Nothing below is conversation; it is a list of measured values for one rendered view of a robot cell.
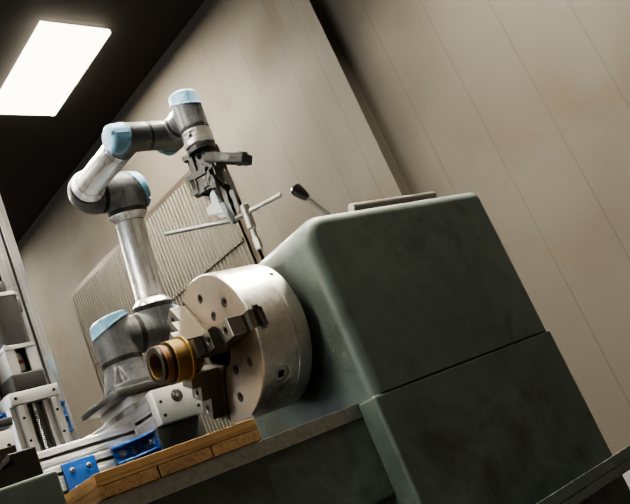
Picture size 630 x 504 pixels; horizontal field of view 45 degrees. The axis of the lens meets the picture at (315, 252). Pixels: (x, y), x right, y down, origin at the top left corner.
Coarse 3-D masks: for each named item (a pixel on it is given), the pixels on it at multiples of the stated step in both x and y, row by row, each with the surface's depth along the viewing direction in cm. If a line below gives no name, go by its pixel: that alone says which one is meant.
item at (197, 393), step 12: (204, 372) 153; (216, 372) 155; (192, 384) 152; (204, 384) 153; (216, 384) 155; (204, 396) 153; (216, 396) 155; (204, 408) 157; (216, 408) 155; (228, 408) 157
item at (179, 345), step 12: (180, 336) 151; (156, 348) 147; (168, 348) 148; (180, 348) 148; (192, 348) 149; (156, 360) 151; (168, 360) 146; (180, 360) 147; (192, 360) 149; (156, 372) 150; (168, 372) 146; (180, 372) 147; (192, 372) 149
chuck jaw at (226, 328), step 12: (252, 312) 148; (228, 324) 145; (240, 324) 147; (252, 324) 146; (264, 324) 148; (204, 336) 149; (216, 336) 148; (228, 336) 146; (240, 336) 147; (204, 348) 149; (216, 348) 148; (228, 348) 153
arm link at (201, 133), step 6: (198, 126) 185; (204, 126) 186; (186, 132) 185; (192, 132) 185; (198, 132) 185; (204, 132) 185; (210, 132) 187; (186, 138) 186; (192, 138) 185; (198, 138) 184; (204, 138) 185; (210, 138) 186; (186, 144) 186; (192, 144) 185; (186, 150) 187
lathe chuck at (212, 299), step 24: (192, 288) 161; (216, 288) 154; (240, 288) 150; (264, 288) 152; (216, 312) 156; (240, 312) 149; (264, 312) 148; (288, 312) 151; (264, 336) 146; (288, 336) 150; (216, 360) 161; (240, 360) 151; (264, 360) 146; (288, 360) 150; (240, 384) 153; (264, 384) 147; (288, 384) 152; (240, 408) 154; (264, 408) 152
